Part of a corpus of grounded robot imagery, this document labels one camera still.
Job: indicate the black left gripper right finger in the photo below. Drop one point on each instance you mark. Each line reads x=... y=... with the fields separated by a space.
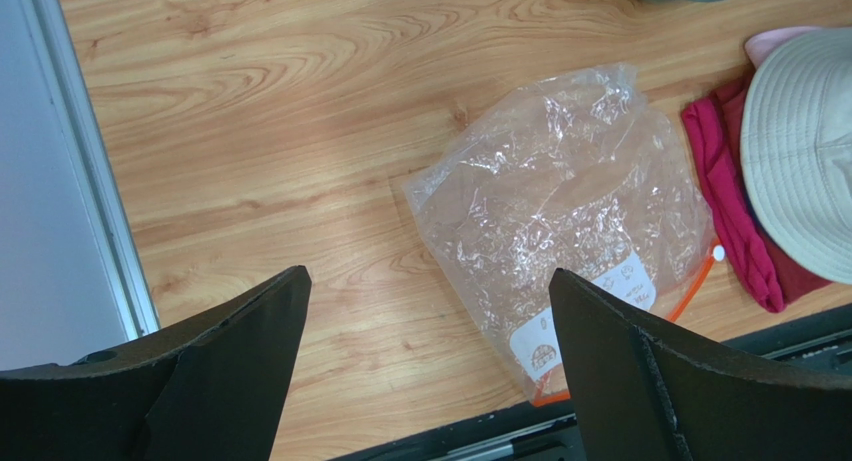
x=644 y=388

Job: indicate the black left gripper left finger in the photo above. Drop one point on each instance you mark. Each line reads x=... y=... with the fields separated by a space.
x=211 y=387

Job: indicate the clear zip top bag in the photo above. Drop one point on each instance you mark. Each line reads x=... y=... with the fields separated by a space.
x=578 y=172

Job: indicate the magenta folded cloth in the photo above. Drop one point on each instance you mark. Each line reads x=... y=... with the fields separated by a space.
x=712 y=125

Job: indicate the beige bucket hat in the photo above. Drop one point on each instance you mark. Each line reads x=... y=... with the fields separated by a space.
x=795 y=150

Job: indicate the aluminium corner post left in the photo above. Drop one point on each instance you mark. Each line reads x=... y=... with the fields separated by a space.
x=91 y=166

